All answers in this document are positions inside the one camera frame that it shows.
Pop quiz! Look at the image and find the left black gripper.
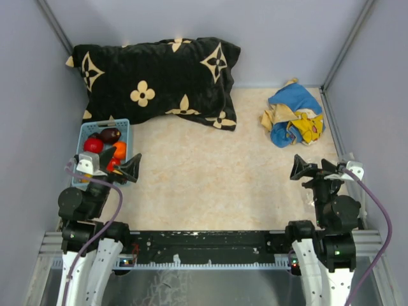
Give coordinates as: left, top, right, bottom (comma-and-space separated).
86, 146, 142, 217

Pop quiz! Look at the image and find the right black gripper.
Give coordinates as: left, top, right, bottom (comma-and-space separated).
290, 153, 347, 226

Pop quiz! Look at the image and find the light blue plastic basket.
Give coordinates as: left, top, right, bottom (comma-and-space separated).
71, 119, 133, 189

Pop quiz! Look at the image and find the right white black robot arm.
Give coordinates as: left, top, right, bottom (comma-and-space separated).
284, 155, 364, 305

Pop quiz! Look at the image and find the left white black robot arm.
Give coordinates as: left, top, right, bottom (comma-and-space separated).
57, 147, 142, 305

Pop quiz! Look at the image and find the orange toy fruit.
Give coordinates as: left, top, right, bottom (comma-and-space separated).
112, 142, 127, 160

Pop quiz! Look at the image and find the dark purple toy fruit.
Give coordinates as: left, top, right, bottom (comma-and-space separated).
99, 127, 122, 145

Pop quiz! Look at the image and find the red toy apple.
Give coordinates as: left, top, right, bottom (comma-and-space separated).
83, 138, 104, 154

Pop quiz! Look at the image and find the blue yellow cartoon cloth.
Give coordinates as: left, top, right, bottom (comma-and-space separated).
259, 78, 325, 148

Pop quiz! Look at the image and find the black floral plush pillow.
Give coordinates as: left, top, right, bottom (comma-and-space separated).
66, 37, 241, 131

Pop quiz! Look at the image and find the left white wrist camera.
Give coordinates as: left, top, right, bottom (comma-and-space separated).
76, 151, 101, 176

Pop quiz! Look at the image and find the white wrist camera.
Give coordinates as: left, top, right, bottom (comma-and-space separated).
337, 161, 364, 180
76, 151, 101, 176

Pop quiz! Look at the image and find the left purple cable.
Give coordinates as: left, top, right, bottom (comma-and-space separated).
59, 161, 124, 306

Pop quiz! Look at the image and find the purple cable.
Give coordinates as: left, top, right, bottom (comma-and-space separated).
59, 161, 124, 306
342, 168, 393, 306

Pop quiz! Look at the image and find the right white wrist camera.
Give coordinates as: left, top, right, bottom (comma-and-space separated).
337, 161, 364, 180

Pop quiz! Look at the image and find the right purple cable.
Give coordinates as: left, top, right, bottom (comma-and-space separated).
342, 168, 393, 306

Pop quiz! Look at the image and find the aluminium frame rail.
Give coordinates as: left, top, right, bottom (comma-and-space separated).
38, 231, 388, 272

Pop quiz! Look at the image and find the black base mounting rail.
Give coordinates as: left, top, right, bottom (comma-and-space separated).
95, 229, 323, 265

